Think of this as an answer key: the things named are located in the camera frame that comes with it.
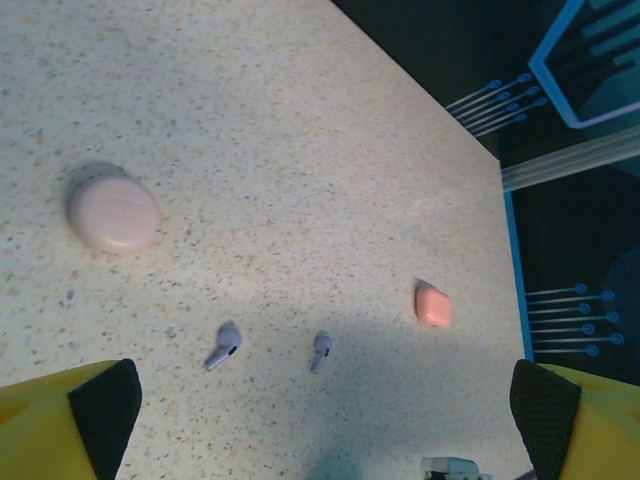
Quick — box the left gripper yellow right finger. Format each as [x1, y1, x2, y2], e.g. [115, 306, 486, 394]
[508, 358, 640, 480]

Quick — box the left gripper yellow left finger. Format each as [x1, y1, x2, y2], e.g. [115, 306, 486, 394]
[0, 357, 144, 480]

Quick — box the purple earbud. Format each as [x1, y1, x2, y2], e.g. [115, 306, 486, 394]
[309, 330, 335, 376]
[202, 322, 245, 374]

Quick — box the coral square earbud case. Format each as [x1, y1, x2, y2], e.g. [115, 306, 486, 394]
[413, 280, 454, 329]

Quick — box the pale pink round earbud case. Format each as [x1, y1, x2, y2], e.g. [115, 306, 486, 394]
[67, 162, 162, 256]

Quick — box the right aluminium frame post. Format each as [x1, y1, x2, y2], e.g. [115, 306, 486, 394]
[499, 133, 640, 194]

